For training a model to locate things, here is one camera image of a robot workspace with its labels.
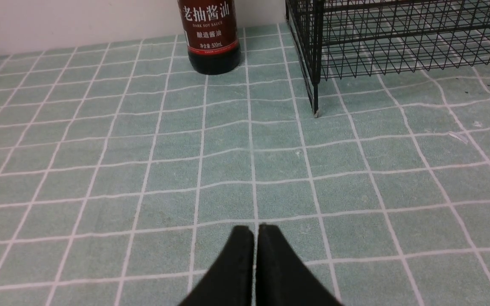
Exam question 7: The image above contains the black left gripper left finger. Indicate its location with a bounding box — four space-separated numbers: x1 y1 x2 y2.
179 225 254 306

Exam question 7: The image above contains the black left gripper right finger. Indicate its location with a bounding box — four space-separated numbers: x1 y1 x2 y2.
256 224 341 306

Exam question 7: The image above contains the dark soy sauce bottle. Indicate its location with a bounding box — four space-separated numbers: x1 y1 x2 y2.
177 0 241 75

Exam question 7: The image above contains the green checkered tablecloth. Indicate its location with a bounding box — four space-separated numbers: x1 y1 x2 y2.
0 24 490 306

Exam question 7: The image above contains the black wire mesh rack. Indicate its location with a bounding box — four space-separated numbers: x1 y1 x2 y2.
285 0 490 118

